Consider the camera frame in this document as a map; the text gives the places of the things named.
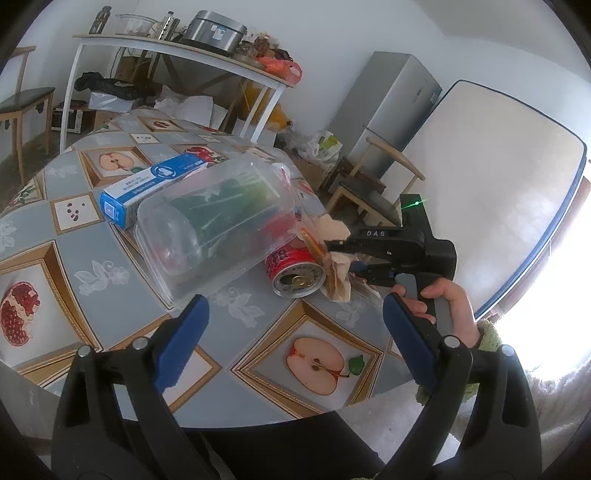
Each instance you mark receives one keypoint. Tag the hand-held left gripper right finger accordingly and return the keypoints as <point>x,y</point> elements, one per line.
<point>411,344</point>

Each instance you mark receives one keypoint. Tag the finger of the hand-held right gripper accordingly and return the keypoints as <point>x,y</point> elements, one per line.
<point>344,245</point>
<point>374,276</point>

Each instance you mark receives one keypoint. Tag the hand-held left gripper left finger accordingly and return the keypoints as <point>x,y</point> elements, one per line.
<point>182,344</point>

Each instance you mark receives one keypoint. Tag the orange striped wrapper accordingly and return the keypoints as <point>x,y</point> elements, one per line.
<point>314,242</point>

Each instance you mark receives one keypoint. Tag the clear plastic bag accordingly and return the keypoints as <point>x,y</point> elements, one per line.
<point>300,207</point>

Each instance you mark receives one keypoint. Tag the red drink can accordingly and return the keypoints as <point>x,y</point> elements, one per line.
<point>286,263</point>

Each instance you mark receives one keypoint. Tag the clear plastic jar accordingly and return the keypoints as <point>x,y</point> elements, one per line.
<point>217,230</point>

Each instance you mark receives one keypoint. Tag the white and blue carton box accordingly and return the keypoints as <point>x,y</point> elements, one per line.
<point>138,189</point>

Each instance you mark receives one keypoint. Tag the person's right forearm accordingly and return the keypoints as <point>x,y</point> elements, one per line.
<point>489,337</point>

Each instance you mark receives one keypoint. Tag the person's right hand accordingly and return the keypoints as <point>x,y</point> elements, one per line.
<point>459,309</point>

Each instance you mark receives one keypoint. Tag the wooden chair with dark seat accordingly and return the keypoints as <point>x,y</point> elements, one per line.
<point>369,196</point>
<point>23,99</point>

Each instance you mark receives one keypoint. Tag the dark wooden stool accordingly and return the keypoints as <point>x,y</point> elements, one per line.
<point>360,180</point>

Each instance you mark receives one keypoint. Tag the brown cardboard box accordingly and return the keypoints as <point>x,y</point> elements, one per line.
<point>309,173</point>

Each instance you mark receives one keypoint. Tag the white printed plastic bag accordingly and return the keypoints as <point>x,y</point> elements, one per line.
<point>323,145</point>

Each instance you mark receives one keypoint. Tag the white mattress with blue edge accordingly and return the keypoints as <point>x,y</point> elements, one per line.
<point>498,184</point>

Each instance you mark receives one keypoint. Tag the fruit print tablecloth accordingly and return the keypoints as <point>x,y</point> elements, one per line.
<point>115,258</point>

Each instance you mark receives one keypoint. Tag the grey refrigerator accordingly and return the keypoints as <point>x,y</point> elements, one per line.
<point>392,106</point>

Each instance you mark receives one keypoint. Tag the white foam box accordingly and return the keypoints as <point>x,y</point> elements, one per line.
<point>244,131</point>

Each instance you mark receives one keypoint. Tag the orange plastic bag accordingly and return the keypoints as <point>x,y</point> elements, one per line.
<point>281,68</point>

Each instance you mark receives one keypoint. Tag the white paper pile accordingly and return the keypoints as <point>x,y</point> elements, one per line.
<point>189,108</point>

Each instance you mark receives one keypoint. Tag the dark red jar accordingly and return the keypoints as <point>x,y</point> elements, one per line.
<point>263,44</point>

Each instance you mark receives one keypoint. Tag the glass jar with brown contents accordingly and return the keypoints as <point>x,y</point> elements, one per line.
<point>248,48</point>

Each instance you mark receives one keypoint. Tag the silver rice cooker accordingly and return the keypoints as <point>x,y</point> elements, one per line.
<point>212,32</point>

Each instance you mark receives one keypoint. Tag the white side table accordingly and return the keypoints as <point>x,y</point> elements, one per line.
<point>184,50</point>

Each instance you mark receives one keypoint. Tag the black metal-edged case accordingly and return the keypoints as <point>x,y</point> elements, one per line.
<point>69,117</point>

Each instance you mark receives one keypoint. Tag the flat white box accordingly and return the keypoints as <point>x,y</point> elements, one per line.
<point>108,101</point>

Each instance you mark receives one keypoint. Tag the black plastic bag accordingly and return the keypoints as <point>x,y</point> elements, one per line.
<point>111,85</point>

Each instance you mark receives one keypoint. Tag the clear bottle with cap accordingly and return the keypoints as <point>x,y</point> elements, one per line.
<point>167,25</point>

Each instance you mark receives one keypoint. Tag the glass bowl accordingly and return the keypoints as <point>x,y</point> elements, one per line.
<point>136,23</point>

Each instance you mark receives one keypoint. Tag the dark glass jar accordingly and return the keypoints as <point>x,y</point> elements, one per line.
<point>99,21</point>

